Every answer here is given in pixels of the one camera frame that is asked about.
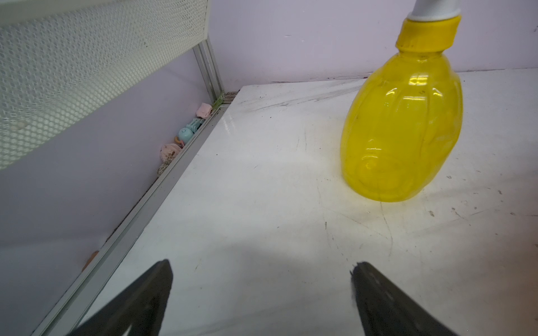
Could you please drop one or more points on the white mesh wall shelf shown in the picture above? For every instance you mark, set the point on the white mesh wall shelf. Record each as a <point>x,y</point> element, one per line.
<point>63,60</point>

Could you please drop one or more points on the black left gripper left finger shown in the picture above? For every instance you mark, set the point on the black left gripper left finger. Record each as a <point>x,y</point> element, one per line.
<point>138,310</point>

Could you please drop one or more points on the aluminium frame rail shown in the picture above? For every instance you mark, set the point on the aluminium frame rail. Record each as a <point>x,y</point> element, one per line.
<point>69,311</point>

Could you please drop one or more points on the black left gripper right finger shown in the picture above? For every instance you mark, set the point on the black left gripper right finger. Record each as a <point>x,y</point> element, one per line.
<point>385,309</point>

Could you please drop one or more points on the yellow spray bottle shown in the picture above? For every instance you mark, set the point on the yellow spray bottle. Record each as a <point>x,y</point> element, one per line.
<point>407,116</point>

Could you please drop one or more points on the small pastel toys in gap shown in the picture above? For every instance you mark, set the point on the small pastel toys in gap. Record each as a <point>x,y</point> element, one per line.
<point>169,152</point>

